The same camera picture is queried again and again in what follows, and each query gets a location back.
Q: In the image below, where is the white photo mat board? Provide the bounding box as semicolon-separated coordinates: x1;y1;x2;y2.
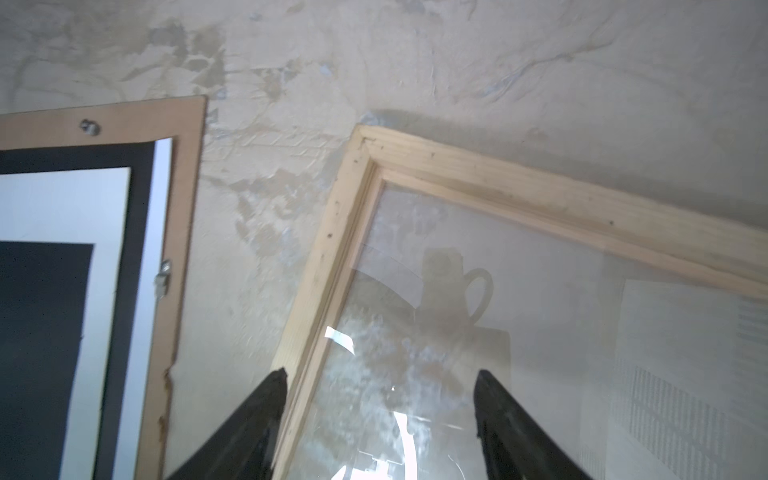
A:
1;139;172;479

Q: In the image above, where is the brown frame backing board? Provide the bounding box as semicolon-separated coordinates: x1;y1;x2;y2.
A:
1;95;208;479

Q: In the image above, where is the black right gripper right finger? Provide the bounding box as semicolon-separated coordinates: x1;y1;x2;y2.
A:
473;370;591;480

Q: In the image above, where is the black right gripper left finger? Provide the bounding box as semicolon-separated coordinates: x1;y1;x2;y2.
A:
170;368;288;480

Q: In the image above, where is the light wooden picture frame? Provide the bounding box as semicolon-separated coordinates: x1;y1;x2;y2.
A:
272;125;767;479

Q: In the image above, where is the dark photo print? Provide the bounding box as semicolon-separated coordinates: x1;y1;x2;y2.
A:
1;241;93;479

